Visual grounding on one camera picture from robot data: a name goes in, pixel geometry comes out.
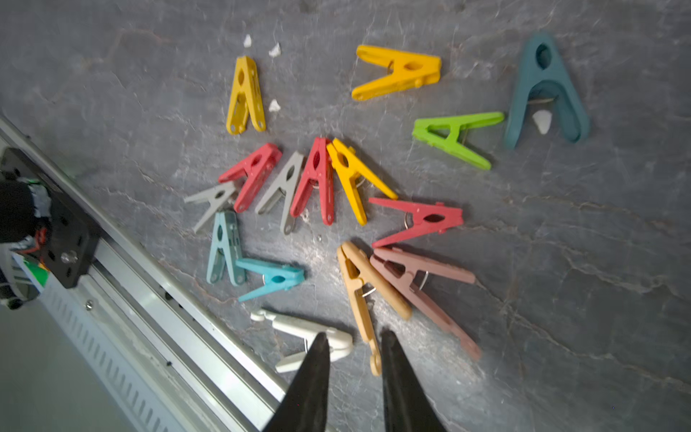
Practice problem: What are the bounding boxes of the red clothespin pile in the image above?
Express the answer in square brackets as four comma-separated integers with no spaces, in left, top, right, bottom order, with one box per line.
[218,143,283,212]

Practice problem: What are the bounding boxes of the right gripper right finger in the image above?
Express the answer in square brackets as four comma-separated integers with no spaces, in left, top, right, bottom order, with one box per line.
[381,329,446,431]

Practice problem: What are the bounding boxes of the muted teal clothespin bottom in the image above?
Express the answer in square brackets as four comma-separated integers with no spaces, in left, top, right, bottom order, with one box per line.
[206,211,247,286]

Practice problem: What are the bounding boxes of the grey clothespin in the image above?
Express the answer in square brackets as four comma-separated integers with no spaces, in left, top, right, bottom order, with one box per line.
[255,151,306,235]
[184,181,242,233]

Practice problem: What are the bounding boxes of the red clothespin centre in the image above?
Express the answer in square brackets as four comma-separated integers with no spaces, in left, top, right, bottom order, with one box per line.
[290,138,335,226]

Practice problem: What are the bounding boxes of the pink clothespin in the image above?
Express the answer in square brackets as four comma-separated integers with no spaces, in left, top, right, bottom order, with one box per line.
[369,247,482,362]

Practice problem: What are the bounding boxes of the dark teal clothespin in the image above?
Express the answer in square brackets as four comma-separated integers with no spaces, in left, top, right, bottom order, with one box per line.
[503,32,590,149]

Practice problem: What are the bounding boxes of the white clothespin bottom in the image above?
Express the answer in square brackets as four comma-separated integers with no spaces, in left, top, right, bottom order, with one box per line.
[250,309,354,374]

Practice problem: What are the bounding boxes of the red clothespin right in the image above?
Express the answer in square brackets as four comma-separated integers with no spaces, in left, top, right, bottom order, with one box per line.
[370,198,464,248]

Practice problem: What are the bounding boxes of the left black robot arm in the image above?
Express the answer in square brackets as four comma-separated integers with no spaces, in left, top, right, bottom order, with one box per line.
[1,148,101,310]

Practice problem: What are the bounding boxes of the green clothespin centre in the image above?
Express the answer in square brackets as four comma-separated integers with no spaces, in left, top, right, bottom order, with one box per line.
[412,112,505,171]

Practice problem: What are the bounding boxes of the aluminium front rail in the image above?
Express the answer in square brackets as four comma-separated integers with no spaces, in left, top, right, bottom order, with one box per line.
[1,120,285,431]

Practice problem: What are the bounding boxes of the tan clothespin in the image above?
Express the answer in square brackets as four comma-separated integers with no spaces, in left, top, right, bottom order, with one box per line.
[337,241,412,376]

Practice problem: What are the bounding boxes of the yellow clothespin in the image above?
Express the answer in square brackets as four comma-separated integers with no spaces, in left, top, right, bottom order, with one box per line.
[352,45,442,101]
[327,139,399,226]
[226,56,267,135]

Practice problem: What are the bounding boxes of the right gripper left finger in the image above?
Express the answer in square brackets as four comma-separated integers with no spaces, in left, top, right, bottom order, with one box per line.
[264,332,330,432]

